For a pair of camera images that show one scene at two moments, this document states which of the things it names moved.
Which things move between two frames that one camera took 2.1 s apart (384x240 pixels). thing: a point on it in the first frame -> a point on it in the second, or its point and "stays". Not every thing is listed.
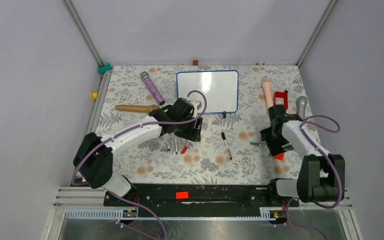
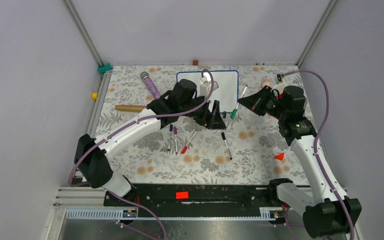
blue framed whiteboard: [220, 87] stays
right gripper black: [274, 148] -> [256, 101]
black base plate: [171, 200] stays
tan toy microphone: [145, 108] stays
